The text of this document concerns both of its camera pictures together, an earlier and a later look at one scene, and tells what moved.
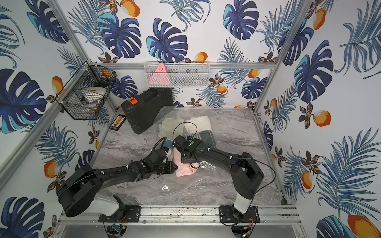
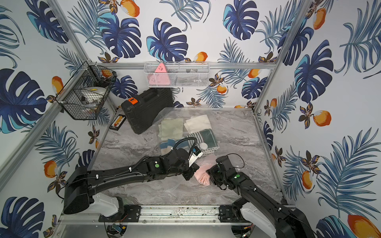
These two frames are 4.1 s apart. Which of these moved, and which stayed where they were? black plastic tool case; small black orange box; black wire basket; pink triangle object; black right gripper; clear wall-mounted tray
Moved: black right gripper
Stayed: black wire basket; small black orange box; clear wall-mounted tray; pink triangle object; black plastic tool case
